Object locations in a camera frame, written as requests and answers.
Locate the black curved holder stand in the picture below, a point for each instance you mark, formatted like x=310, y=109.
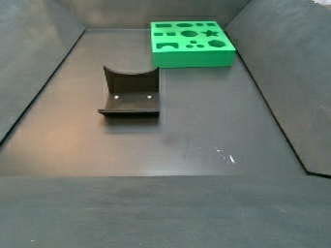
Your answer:
x=132, y=93

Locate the green foam shape-sorter block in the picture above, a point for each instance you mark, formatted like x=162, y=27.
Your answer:
x=190, y=44

